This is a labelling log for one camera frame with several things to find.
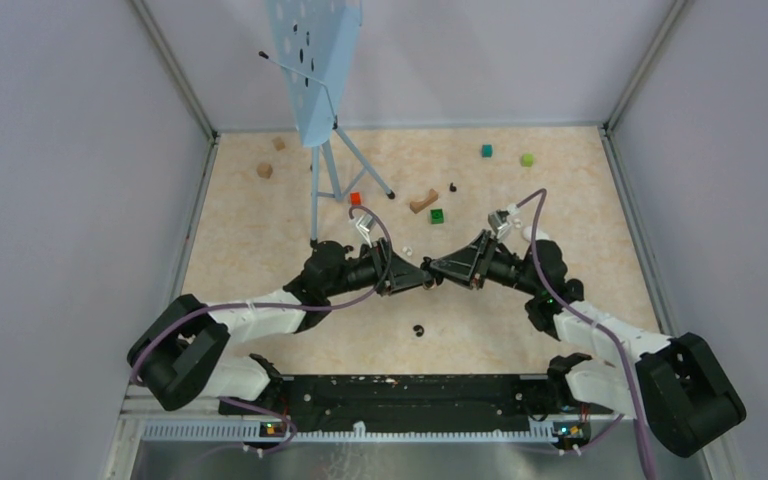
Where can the small wooden cube far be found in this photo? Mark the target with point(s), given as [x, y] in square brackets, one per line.
[278, 144]

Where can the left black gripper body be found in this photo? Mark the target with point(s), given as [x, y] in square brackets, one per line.
[380, 260]

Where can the aluminium rail frame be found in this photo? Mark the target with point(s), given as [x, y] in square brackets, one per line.
[232, 423]

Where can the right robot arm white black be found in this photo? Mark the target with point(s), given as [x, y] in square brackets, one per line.
[675, 385]

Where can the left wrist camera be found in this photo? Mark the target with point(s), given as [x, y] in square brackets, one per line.
[364, 225]

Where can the green lego brick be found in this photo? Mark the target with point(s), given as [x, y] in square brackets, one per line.
[436, 216]

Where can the white charging case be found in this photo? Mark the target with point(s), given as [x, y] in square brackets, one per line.
[529, 234]

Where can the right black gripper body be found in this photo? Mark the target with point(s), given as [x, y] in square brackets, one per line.
[488, 259]

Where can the black earbud charging case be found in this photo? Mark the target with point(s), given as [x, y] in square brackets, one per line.
[429, 277]

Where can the wooden cube near stand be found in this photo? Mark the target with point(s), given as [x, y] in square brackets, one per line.
[264, 170]

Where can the light blue music stand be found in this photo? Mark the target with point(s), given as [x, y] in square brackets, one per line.
[315, 42]

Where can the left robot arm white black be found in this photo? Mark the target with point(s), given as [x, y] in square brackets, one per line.
[186, 352]

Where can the lime green cube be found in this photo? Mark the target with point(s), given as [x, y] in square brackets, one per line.
[527, 160]

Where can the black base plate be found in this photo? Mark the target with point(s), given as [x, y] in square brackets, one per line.
[480, 403]

